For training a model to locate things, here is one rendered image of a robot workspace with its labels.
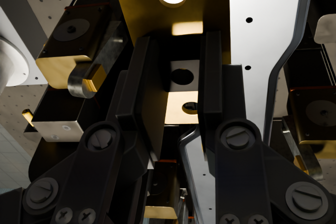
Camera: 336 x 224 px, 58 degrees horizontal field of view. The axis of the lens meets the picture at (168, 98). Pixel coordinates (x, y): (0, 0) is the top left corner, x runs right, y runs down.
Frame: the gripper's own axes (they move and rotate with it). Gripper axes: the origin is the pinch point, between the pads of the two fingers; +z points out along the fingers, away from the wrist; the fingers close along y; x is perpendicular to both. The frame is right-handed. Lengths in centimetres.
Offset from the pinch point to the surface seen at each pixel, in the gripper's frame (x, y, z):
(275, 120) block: -75, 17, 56
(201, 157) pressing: -50, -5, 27
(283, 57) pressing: -22.6, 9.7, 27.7
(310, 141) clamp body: -37.1, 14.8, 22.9
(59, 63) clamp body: -15.1, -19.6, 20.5
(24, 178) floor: -263, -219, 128
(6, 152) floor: -211, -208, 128
